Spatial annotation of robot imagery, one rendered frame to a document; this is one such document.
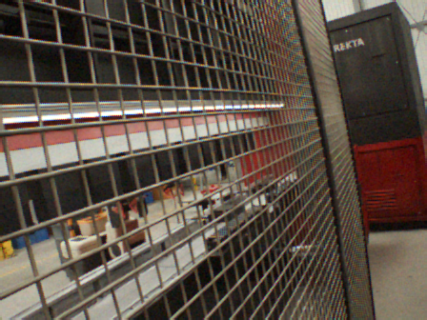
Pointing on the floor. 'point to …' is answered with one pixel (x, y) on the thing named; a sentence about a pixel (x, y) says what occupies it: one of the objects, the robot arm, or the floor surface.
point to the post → (325, 157)
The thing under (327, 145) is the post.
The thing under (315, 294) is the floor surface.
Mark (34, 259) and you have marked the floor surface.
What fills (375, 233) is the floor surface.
